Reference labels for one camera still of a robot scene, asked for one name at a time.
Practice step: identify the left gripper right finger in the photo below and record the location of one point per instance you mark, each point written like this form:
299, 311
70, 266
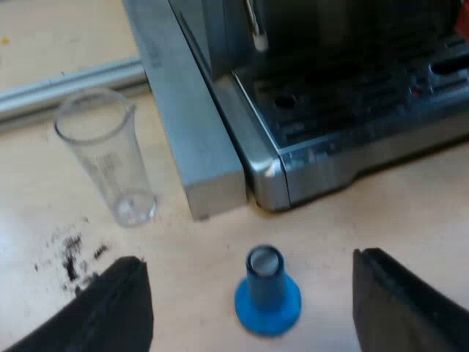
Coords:
399, 311

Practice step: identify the metal block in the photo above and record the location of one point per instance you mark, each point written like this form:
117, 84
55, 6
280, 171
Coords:
190, 121

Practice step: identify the steel espresso machine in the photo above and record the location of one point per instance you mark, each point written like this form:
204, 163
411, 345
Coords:
329, 110

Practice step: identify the blue tamper with steel top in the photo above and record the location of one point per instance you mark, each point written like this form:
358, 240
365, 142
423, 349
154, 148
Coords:
266, 293

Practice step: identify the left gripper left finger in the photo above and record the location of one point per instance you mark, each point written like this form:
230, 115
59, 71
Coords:
110, 311

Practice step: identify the aluminium rail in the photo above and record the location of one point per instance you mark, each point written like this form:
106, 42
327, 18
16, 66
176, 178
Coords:
69, 86

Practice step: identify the clear measuring glass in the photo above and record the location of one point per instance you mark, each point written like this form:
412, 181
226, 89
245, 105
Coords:
106, 154

